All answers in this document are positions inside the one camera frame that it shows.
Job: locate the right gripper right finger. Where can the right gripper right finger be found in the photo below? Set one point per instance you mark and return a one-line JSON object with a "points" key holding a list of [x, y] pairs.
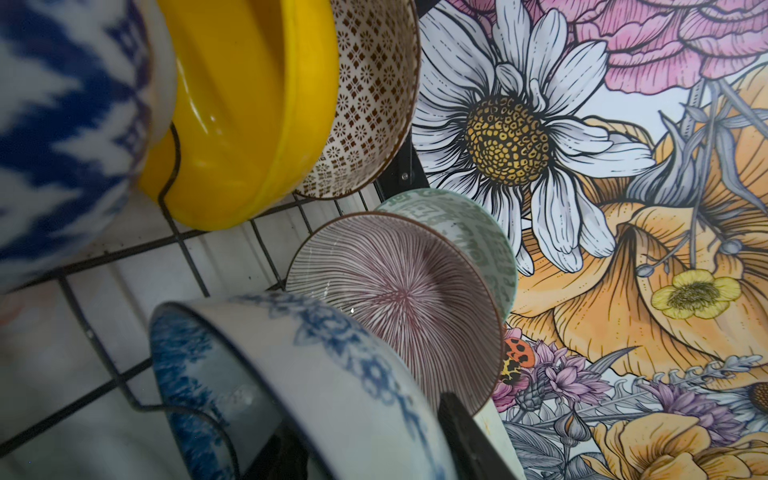
{"points": [[474, 456]]}

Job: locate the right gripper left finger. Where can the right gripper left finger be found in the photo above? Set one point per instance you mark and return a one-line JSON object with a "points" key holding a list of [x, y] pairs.
{"points": [[284, 457]]}

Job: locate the blue floral bowl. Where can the blue floral bowl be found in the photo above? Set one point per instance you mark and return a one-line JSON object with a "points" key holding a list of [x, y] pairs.
{"points": [[234, 371]]}

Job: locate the pink striped bowl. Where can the pink striped bowl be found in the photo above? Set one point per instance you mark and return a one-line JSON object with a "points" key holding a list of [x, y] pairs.
{"points": [[415, 290]]}

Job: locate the green patterned bowl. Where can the green patterned bowl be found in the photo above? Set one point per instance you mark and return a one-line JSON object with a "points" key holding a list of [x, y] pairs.
{"points": [[474, 231]]}

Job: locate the yellow bowl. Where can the yellow bowl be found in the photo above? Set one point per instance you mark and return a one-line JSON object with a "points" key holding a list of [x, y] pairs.
{"points": [[257, 85]]}

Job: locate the red orange patterned bowl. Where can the red orange patterned bowl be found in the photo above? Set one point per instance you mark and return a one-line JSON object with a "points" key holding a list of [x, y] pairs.
{"points": [[87, 88]]}

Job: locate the brown dotted patterned bowl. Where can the brown dotted patterned bowl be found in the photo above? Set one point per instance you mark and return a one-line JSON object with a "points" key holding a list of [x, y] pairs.
{"points": [[379, 66]]}

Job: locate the black wire dish rack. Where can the black wire dish rack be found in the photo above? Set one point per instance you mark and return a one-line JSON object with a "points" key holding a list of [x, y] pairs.
{"points": [[79, 397]]}

